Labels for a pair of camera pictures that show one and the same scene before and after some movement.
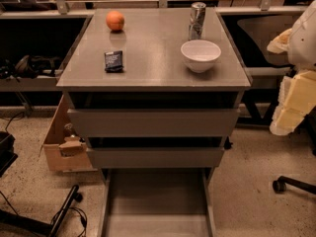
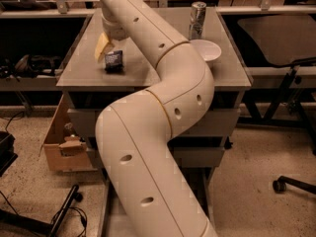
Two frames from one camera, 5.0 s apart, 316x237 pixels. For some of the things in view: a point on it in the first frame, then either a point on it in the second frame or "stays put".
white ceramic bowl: [199, 54] stays put
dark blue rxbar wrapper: [114, 61] stays put
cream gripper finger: [280, 43] to [118, 32]
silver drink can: [197, 20] stays put
